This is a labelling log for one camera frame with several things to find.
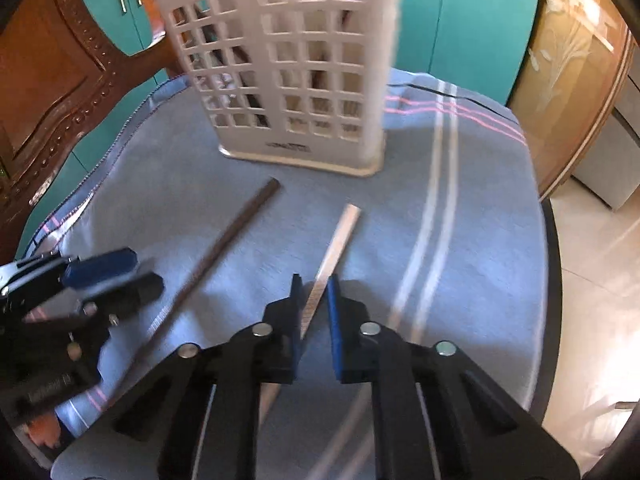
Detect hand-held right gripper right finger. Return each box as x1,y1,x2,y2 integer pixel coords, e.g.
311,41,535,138
327,275,581,480

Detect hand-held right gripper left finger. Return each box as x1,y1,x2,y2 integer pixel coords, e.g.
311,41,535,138
50,274,306,480

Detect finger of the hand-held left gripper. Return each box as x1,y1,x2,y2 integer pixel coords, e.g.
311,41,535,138
82,272,166,319
62,247,139,289

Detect light wooden chopstick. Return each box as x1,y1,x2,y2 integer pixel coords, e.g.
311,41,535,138
257,204,362,427

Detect white plastic utensil basket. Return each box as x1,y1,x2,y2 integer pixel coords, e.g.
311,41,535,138
147,0,406,179

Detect person's left hand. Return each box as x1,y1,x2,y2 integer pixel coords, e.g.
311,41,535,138
22,412,67,450

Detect dark brown chopstick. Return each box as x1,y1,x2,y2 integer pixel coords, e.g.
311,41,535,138
104,177,282,407

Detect blue striped cloth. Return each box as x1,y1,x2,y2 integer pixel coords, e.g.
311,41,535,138
15,67,549,480

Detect carved wooden chair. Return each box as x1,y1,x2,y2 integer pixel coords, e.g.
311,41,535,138
0,0,197,261

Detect teal base cabinets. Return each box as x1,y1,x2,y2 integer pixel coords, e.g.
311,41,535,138
80,0,546,107

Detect wood-framed glass door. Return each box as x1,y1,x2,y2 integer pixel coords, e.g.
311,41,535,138
507,0,640,202

